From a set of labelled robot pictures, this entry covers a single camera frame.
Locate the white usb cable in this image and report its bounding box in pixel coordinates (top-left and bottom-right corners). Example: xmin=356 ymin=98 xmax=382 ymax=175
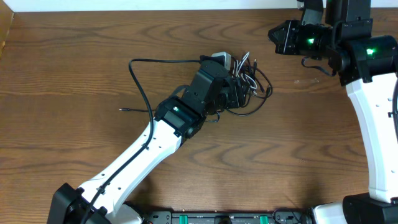
xmin=231 ymin=51 xmax=259 ymax=96

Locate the thick black usb cable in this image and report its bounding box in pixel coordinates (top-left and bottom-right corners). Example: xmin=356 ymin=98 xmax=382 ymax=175
xmin=225 ymin=57 xmax=274 ymax=118

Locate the thin black cable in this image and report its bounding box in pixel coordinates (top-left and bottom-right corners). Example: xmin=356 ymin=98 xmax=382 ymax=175
xmin=119 ymin=107 xmax=156 ymax=113

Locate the black cable barrel plug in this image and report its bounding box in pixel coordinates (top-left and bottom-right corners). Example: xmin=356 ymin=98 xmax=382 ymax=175
xmin=239 ymin=60 xmax=273 ymax=108

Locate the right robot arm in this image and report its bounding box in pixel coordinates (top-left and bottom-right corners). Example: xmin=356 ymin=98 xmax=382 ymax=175
xmin=268 ymin=0 xmax=397 ymax=223

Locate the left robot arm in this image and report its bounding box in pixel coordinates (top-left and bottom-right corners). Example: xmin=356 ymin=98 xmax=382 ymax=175
xmin=47 ymin=60 xmax=248 ymax=223

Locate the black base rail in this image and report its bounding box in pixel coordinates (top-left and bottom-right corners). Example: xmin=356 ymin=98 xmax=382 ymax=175
xmin=142 ymin=209 xmax=315 ymax=224

